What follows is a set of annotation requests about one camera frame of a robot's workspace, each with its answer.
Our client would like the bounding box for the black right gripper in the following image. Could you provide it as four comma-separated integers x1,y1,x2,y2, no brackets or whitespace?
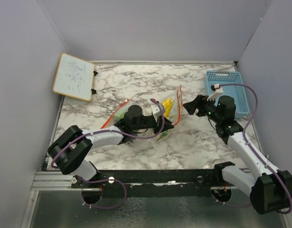
184,94,223,124

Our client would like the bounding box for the green fake vegetable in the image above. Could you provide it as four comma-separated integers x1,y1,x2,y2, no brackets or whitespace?
113,109,127,122

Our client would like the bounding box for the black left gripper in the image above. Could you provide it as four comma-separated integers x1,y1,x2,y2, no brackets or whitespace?
132,114,174,135

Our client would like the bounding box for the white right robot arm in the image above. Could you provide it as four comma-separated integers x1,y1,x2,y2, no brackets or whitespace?
183,95,292,214

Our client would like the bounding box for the small whiteboard with wooden frame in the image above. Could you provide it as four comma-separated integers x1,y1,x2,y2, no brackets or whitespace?
52,53,95,101

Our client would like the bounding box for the yellow fake banana bunch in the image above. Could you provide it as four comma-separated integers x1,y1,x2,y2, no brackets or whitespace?
162,98,175,120

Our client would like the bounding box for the light blue plastic basket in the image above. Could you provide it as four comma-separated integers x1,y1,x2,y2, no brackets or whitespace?
204,70,250,119

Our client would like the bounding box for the clear zip top bag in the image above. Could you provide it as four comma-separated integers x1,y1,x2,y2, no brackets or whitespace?
101,86,183,141

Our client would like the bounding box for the black metal base rail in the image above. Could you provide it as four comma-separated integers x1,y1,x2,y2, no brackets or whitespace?
71,161,234,198

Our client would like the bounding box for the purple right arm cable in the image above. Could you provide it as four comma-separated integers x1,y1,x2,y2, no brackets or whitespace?
216,83,292,212

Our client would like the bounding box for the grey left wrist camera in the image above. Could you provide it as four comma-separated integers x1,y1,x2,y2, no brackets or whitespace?
150,98,165,118

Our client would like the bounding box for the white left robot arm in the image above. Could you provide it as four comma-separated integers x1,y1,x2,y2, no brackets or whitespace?
48,103,174,188

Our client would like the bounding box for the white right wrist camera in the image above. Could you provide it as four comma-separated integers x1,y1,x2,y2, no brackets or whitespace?
207,84,224,101

